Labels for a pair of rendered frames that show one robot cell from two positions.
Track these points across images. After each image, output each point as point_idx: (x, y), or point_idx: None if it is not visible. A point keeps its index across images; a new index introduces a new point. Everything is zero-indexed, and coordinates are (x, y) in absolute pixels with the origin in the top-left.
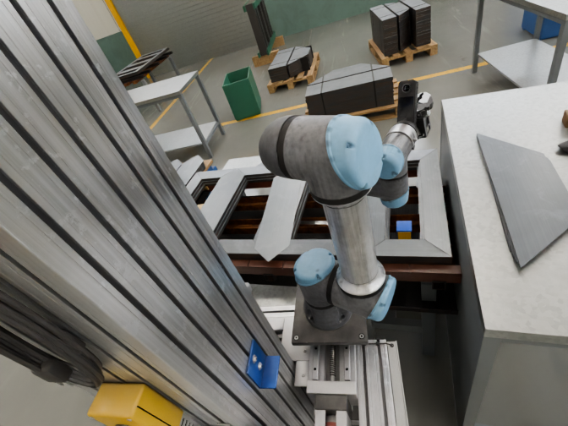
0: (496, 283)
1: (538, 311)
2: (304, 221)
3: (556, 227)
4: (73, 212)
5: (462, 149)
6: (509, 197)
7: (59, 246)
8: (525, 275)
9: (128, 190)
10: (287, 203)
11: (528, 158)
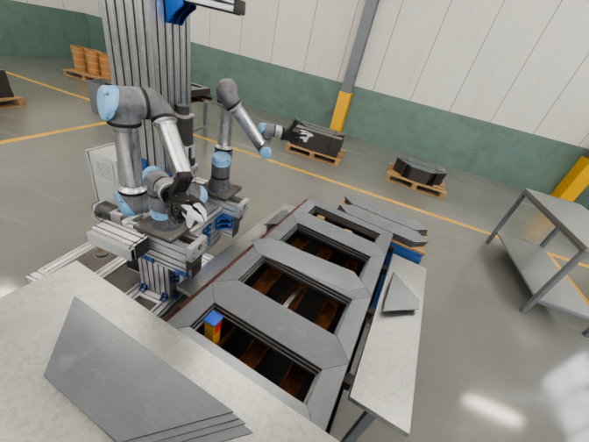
0: (87, 284)
1: (49, 287)
2: (299, 290)
3: (63, 345)
4: (116, 46)
5: (236, 388)
6: (125, 347)
7: (109, 47)
8: (70, 301)
9: (132, 60)
10: (308, 267)
11: (145, 423)
